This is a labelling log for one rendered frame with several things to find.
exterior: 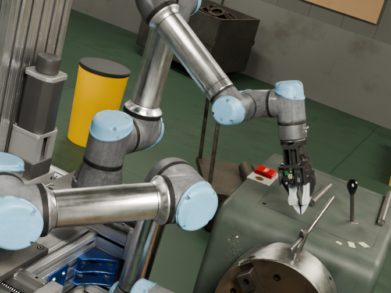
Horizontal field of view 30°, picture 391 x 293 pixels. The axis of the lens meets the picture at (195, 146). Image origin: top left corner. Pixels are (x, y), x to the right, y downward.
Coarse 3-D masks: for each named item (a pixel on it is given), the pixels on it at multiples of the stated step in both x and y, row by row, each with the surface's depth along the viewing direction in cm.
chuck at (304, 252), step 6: (258, 246) 198; (264, 246) 197; (276, 246) 195; (282, 246) 195; (288, 246) 195; (246, 252) 199; (306, 252) 195; (312, 258) 194; (318, 264) 193; (324, 270) 193; (330, 276) 194; (330, 282) 192; (336, 288) 195
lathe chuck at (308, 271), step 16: (256, 256) 190; (272, 256) 188; (304, 256) 192; (272, 272) 187; (288, 272) 185; (304, 272) 185; (320, 272) 190; (224, 288) 194; (240, 288) 192; (272, 288) 188; (288, 288) 187; (304, 288) 185; (320, 288) 185
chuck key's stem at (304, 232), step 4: (300, 232) 186; (304, 232) 185; (308, 232) 186; (300, 236) 186; (304, 236) 185; (304, 240) 186; (300, 244) 186; (296, 248) 187; (300, 248) 187; (296, 252) 187; (300, 252) 188; (292, 256) 188; (296, 256) 188
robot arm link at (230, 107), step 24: (144, 0) 190; (168, 0) 190; (168, 24) 188; (192, 48) 187; (192, 72) 187; (216, 72) 185; (216, 96) 184; (240, 96) 185; (216, 120) 183; (240, 120) 184
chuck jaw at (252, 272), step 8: (240, 264) 192; (248, 264) 189; (240, 272) 189; (248, 272) 186; (256, 272) 189; (240, 280) 187; (248, 280) 186; (256, 280) 187; (248, 288) 186; (256, 288) 185
